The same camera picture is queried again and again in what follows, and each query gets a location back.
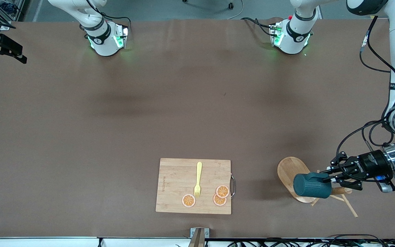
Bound wooden mug tree rack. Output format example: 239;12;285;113
276;157;359;217

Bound black base power cable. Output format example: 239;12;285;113
241;17;274;37

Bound yellow plastic fork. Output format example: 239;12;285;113
194;162;203;199

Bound black cable bundle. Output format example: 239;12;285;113
175;234;395;247

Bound bamboo cutting board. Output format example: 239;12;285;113
156;158;232;215

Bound dark teal ribbed cup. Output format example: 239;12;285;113
294;172;333;199

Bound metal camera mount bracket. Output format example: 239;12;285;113
190;227;210;247

